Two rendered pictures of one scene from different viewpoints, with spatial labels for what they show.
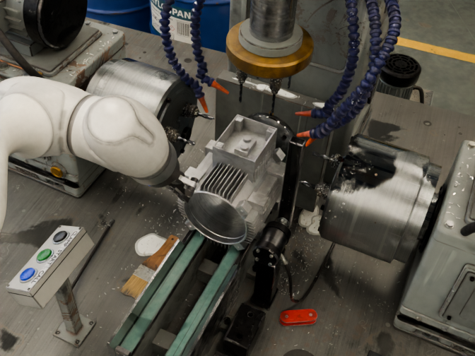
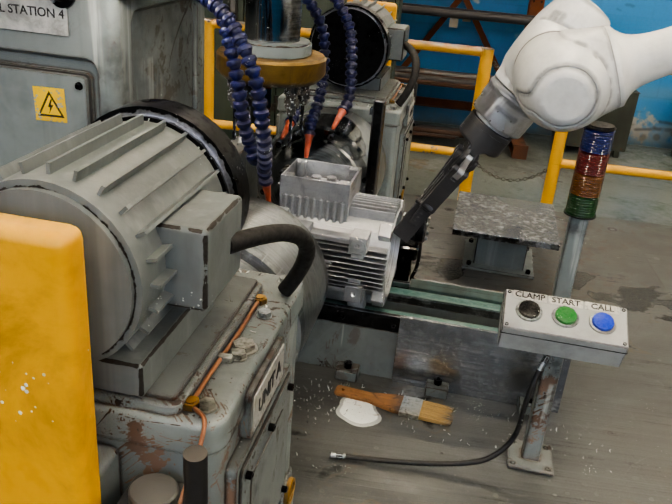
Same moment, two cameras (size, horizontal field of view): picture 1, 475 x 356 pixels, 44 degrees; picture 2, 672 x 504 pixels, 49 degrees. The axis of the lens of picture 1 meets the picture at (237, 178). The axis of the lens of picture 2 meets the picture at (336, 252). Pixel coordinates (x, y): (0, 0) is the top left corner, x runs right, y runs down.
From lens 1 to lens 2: 1.73 m
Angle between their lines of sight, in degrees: 80
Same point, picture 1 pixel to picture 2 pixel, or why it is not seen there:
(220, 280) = (432, 295)
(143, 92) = (270, 217)
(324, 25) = (178, 65)
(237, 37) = (275, 60)
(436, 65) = not seen: outside the picture
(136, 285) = (433, 411)
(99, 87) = (261, 257)
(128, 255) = (386, 429)
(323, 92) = not seen: hidden behind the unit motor
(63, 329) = (539, 464)
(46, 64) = (237, 286)
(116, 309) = (476, 425)
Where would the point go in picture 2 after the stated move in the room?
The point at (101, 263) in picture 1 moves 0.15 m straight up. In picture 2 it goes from (413, 454) to (426, 373)
